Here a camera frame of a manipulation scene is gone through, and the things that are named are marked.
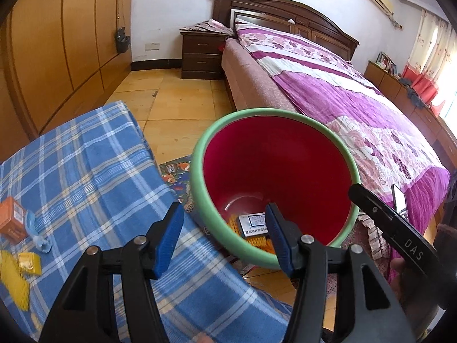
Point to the person's left hand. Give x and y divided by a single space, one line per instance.
205 339

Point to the light blue plastic piece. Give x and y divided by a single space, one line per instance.
30 221

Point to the dark wooden bed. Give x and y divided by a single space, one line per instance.
285 10

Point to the smartphone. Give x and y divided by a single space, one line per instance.
399 200

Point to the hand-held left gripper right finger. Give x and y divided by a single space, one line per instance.
280 243

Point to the dark wooden nightstand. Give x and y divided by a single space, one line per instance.
200 60

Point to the low wooden cabinet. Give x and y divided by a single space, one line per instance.
389 84

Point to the orange carton box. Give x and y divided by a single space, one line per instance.
10 219

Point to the grey crumpled clothes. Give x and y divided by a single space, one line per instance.
412 93

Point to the patterned window curtain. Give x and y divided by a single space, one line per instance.
428 50

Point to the red bin with green rim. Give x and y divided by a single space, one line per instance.
271 157

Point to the orange foam net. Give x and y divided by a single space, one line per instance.
259 244

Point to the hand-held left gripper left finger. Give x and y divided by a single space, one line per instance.
167 239

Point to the wooden wardrobe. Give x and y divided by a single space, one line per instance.
71 43

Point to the purple floral quilt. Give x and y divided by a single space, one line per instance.
339 89

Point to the row of books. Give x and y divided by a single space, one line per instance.
387 63

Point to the colourful printed floor mat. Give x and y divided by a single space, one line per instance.
176 175

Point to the small yellow packet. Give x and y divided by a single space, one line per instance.
30 262

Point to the yellow foam net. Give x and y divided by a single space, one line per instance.
12 282

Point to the black hanging bag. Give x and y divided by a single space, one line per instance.
121 41

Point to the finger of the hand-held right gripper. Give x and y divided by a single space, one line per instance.
375 207

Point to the pink patterned cloth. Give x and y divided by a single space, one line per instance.
207 26

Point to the white medicine box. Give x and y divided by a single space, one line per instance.
251 223

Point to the person's right hand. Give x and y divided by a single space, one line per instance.
410 287

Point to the wall socket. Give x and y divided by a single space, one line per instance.
152 46

